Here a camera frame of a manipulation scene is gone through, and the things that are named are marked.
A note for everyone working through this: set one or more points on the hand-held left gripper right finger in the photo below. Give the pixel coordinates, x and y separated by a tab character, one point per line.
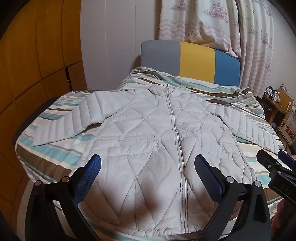
209	176

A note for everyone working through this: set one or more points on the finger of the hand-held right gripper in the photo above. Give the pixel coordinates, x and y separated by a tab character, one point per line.
266	160
286	158

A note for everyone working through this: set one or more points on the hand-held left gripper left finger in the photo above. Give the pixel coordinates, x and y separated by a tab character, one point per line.
89	176

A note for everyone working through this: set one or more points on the light grey quilted down jacket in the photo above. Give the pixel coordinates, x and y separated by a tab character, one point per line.
143	139

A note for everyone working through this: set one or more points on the rattan chair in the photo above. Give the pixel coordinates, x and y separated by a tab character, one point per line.
289	126

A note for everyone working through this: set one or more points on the striped duvet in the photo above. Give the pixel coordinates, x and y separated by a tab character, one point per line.
57	153

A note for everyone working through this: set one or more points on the wooden desk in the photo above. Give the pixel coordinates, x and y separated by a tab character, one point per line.
271	106

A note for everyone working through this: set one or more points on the patterned bowl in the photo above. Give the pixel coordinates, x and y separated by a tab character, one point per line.
270	92

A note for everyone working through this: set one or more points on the dark bed base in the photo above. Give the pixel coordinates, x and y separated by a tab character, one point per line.
30	120

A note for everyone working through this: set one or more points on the grey yellow blue headboard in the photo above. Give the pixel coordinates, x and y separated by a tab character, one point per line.
196	60

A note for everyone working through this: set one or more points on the orange wooden wardrobe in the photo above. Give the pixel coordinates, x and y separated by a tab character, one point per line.
34	58

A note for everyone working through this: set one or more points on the ship print curtain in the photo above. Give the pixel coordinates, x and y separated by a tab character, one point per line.
208	23

